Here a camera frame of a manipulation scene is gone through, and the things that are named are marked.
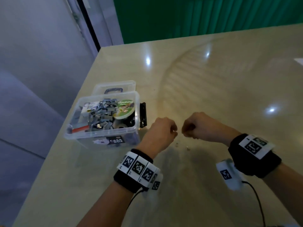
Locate small white staple box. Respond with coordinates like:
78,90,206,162
81,102,100,114

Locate black window post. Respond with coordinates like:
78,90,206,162
76,0,102,52

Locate person's left hand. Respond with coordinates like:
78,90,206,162
135,117,179,159

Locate small clear tape roll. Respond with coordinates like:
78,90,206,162
114,119,133,129

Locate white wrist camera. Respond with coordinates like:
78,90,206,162
144,173,164,194
216,159,244,191

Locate person's right forearm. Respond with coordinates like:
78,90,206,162
265,163,303,225

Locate red stapler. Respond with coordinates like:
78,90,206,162
70,125,90,133

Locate transparent storage box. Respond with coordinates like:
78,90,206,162
64,90,147,149

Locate person's left forearm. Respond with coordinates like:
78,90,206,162
77,181,138,227

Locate transparent box lid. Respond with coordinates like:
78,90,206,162
91,80,137,96

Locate black camera cable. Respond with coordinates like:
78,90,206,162
125,189,145,211
241,181,267,227

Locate green curtain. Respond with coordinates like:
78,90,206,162
113,0,303,44

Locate person's right hand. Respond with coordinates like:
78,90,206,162
181,111,242,147

